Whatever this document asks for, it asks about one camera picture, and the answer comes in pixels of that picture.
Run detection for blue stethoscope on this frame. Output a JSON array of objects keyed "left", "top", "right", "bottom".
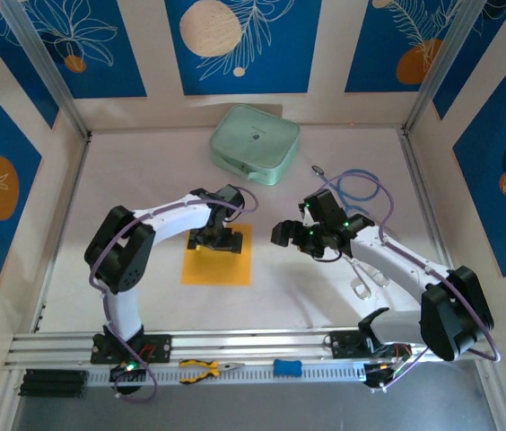
[{"left": 312, "top": 164, "right": 382, "bottom": 217}]

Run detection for mint green zip pouch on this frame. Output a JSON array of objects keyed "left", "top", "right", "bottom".
[{"left": 208, "top": 103, "right": 301, "bottom": 187}]

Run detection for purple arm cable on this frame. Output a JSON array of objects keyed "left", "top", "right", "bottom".
[
  {"left": 319, "top": 173, "right": 502, "bottom": 394},
  {"left": 89, "top": 184, "right": 261, "bottom": 406}
]

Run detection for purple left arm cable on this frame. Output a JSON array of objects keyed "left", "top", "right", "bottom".
[{"left": 89, "top": 184, "right": 261, "bottom": 406}]

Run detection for aluminium table side rail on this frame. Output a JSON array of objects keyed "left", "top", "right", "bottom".
[
  {"left": 31, "top": 134, "right": 92, "bottom": 334},
  {"left": 397, "top": 129, "right": 455, "bottom": 273}
]

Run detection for orange cloth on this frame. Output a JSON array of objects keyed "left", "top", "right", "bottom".
[{"left": 180, "top": 223, "right": 253, "bottom": 286}]

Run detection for grey slotted cable duct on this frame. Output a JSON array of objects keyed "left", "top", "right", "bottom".
[{"left": 86, "top": 361, "right": 369, "bottom": 387}]

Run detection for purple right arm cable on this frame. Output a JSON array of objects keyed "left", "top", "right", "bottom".
[{"left": 319, "top": 173, "right": 502, "bottom": 394}]

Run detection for black extrusion block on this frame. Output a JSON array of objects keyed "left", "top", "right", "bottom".
[{"left": 18, "top": 367, "right": 89, "bottom": 399}]

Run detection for yellow black pliers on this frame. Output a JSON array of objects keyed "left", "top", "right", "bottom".
[{"left": 178, "top": 358, "right": 245, "bottom": 385}]

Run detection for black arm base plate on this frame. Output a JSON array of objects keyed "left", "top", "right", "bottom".
[
  {"left": 90, "top": 333, "right": 173, "bottom": 365},
  {"left": 328, "top": 330, "right": 414, "bottom": 360}
]

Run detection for aluminium mounting rail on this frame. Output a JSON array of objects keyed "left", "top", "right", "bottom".
[{"left": 4, "top": 325, "right": 499, "bottom": 368}]

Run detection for aluminium frame post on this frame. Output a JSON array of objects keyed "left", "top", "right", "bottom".
[
  {"left": 401, "top": 0, "right": 506, "bottom": 136},
  {"left": 0, "top": 0, "right": 93, "bottom": 141}
]

